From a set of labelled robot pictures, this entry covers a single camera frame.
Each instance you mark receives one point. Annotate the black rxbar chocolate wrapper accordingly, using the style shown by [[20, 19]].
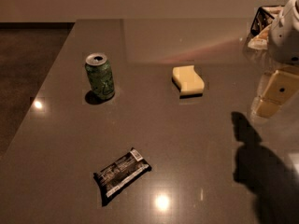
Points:
[[113, 179]]

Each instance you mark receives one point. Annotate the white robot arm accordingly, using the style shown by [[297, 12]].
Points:
[[275, 30]]

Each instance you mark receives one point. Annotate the green soda can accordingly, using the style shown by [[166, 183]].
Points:
[[100, 76]]

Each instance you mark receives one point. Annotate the yellow sponge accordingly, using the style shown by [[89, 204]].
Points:
[[188, 81]]

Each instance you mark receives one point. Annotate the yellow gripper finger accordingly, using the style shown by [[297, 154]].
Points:
[[275, 89]]

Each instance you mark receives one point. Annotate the black wire basket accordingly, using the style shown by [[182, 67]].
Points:
[[263, 17]]

